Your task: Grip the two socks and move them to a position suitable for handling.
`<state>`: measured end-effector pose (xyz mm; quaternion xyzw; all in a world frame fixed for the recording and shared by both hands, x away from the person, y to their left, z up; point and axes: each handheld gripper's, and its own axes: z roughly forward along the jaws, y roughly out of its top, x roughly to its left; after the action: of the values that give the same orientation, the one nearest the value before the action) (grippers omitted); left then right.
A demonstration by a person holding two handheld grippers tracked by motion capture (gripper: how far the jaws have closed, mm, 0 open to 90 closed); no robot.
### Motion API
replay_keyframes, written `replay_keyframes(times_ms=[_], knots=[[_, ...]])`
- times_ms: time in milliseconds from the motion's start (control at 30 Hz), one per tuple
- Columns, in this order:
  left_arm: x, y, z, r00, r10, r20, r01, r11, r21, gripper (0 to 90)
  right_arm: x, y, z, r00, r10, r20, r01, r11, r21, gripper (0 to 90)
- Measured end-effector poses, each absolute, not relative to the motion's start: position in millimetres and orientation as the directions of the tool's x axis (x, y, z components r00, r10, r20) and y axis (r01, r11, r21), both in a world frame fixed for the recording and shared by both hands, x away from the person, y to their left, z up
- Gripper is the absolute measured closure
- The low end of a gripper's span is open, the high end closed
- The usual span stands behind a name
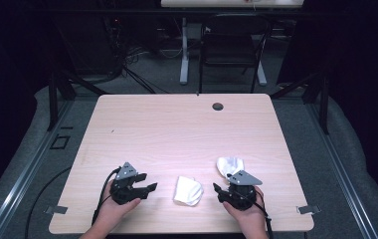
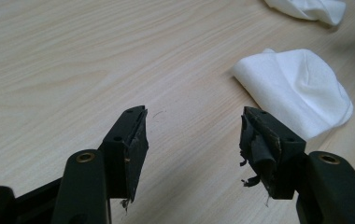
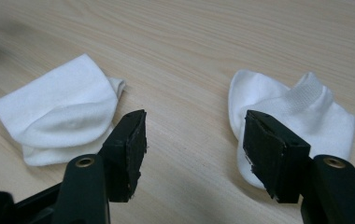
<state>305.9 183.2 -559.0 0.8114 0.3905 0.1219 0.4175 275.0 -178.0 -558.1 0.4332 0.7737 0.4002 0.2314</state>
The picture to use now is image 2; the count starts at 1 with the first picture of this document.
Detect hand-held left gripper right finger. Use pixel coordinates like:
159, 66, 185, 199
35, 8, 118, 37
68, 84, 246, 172
239, 105, 307, 201

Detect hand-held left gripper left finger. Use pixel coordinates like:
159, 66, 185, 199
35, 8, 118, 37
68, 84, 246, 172
98, 105, 150, 201

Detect white sock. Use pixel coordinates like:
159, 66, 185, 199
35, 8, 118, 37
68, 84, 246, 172
263, 0, 348, 27
231, 48, 354, 142

